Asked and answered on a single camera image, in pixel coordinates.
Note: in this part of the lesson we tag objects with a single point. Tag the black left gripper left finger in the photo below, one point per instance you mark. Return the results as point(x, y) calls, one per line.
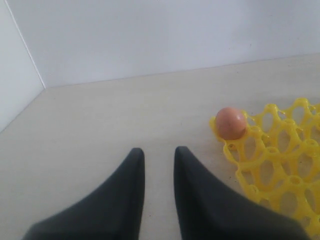
point(113, 211)

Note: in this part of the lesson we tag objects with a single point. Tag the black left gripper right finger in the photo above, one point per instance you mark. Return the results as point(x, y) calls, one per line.
point(208, 209)

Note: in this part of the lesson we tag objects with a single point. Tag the brown egg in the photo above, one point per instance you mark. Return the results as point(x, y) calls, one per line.
point(230, 123)

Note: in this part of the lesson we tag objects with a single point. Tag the yellow plastic egg tray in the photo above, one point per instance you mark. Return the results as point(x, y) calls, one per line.
point(278, 161)

